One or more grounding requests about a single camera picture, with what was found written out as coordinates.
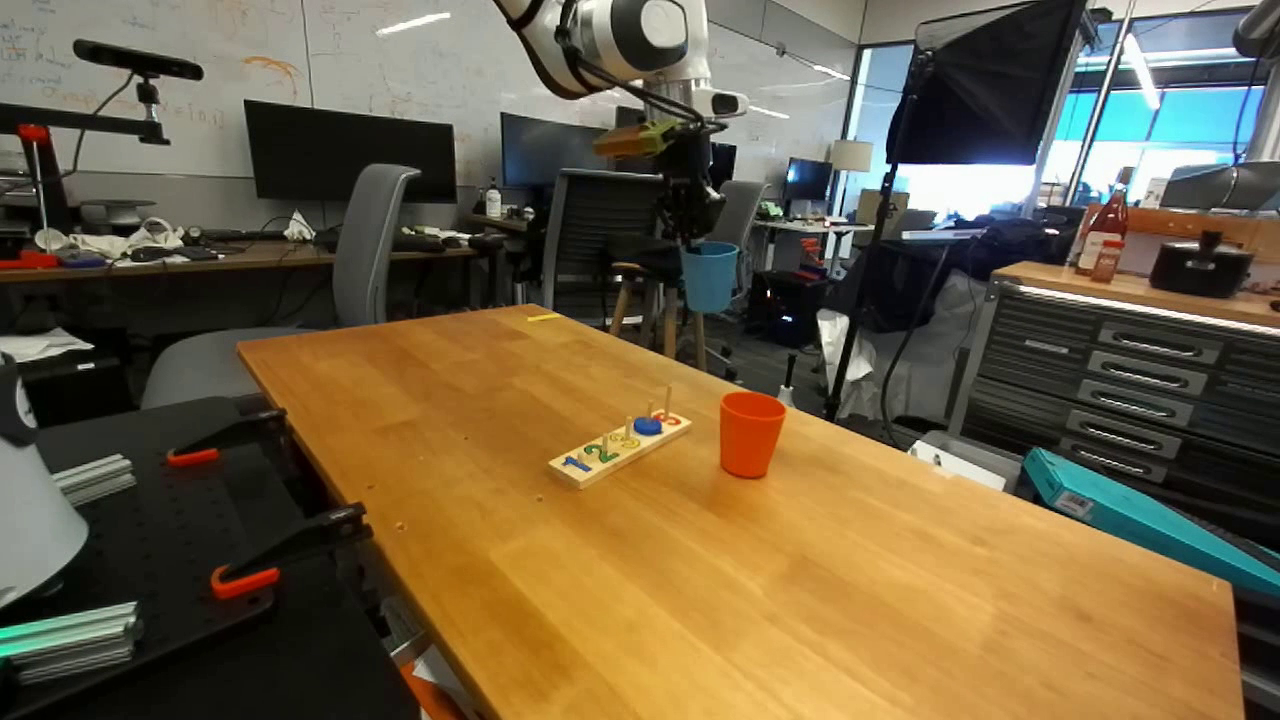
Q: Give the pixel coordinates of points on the white table lamp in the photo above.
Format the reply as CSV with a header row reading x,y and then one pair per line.
x,y
851,164

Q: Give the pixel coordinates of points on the blue screen monitor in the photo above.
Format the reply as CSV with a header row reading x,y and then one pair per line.
x,y
555,150

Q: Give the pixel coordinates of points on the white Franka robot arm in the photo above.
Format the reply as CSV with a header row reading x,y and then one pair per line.
x,y
601,40

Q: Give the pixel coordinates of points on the black bar camera on stand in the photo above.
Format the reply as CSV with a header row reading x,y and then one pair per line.
x,y
133,60

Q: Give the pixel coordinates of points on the large black monitor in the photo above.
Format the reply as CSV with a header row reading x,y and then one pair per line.
x,y
350,158

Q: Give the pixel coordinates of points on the red bottle with label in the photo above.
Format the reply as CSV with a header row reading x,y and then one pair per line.
x,y
1100,241

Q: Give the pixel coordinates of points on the white box on floor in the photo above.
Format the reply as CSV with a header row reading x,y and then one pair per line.
x,y
962,462

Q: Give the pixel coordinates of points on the black light stand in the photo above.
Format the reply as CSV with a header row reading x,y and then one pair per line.
x,y
865,282

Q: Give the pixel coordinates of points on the grey mesh office chair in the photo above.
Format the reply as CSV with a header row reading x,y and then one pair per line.
x,y
740,220

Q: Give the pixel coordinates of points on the green orange wrist camera mount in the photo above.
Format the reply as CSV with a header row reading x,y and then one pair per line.
x,y
633,143

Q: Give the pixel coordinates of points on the blue plastic cup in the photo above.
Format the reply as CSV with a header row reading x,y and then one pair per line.
x,y
710,278

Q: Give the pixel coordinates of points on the wooden number puzzle board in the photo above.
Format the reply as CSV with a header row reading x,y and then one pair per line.
x,y
617,446

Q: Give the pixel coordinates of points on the black pot with lid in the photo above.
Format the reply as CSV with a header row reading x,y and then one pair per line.
x,y
1200,267

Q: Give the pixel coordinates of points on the black softbox light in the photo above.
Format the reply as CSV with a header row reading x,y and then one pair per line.
x,y
980,84

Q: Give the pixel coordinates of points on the black base board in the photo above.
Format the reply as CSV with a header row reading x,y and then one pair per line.
x,y
185,572

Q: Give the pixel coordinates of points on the short aluminium extrusion bars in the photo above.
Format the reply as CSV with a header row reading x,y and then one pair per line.
x,y
92,477

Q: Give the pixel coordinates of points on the grey drawer cabinet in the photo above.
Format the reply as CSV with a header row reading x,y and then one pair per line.
x,y
1135,384

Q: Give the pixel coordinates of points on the stacked aluminium extrusion bars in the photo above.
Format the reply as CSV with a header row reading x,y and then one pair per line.
x,y
66,641

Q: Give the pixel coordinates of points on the orange plastic cup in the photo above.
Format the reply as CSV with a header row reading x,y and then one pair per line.
x,y
751,432

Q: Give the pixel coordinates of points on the white lamp shade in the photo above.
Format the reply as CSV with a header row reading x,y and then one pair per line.
x,y
32,527

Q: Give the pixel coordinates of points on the wooden stool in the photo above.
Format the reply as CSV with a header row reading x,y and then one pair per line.
x,y
647,301

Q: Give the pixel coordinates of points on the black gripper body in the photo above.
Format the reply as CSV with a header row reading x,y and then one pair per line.
x,y
690,164

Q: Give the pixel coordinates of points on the teal plastic case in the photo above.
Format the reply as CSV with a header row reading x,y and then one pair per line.
x,y
1147,520

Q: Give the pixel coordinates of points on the small dark monitor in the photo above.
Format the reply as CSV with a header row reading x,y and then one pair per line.
x,y
725,160

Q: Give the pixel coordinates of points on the long wooden office desk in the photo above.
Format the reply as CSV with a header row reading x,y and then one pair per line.
x,y
163,267

